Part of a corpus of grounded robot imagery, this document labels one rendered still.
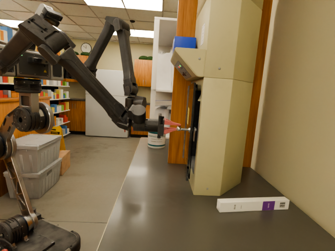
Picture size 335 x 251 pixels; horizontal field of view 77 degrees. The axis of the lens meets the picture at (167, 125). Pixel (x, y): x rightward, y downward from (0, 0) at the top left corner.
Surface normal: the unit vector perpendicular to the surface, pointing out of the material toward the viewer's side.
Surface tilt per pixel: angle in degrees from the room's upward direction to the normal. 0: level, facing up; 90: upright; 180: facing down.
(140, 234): 0
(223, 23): 90
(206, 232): 0
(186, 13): 90
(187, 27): 90
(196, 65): 90
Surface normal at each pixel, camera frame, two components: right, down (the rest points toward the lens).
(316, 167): -1.00, -0.06
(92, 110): 0.04, 0.16
